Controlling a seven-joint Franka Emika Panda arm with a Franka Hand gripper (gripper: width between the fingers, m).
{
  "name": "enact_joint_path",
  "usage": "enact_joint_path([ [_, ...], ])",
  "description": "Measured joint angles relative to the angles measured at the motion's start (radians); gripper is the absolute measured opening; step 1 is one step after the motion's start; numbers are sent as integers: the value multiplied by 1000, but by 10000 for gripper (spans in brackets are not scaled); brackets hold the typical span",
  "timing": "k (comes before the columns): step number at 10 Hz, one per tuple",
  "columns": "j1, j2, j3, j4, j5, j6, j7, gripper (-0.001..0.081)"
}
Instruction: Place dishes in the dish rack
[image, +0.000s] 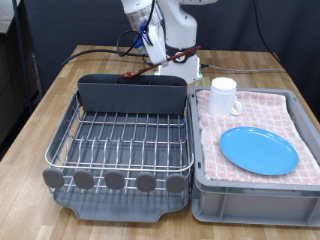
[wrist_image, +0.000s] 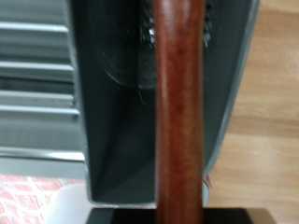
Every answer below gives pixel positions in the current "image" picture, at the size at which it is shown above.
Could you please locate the pink checked cloth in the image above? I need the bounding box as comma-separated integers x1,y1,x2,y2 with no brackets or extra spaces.
195,89,320,186

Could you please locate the blue plate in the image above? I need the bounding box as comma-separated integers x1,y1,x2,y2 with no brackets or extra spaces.
219,126,300,177

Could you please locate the black backdrop curtain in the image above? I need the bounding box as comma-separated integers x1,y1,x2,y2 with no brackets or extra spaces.
19,0,320,121

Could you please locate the black metal pole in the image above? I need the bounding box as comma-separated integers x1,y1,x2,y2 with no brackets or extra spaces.
11,0,34,114

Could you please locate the gray plastic crate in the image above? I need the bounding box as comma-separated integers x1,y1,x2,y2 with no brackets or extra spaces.
188,85,320,228

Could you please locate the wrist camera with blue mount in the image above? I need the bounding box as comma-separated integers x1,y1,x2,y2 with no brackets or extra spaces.
133,22,151,54

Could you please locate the dark gray cutlery holder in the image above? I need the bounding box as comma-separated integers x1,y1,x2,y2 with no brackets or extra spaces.
77,73,188,116

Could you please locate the white plastic mug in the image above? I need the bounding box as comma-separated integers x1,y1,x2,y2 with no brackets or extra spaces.
207,77,244,118

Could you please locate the metal wire dish rack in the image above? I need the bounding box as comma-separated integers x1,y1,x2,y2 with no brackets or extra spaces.
44,89,195,196

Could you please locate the thin black hanging cable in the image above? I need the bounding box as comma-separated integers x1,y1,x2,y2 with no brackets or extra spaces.
252,0,292,76

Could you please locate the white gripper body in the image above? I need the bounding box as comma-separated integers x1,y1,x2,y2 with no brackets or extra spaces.
141,24,168,66

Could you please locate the gray dish drying rack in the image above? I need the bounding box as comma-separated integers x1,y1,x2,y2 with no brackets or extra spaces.
53,89,193,224

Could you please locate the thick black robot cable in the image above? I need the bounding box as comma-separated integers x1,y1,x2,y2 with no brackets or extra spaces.
59,48,158,71

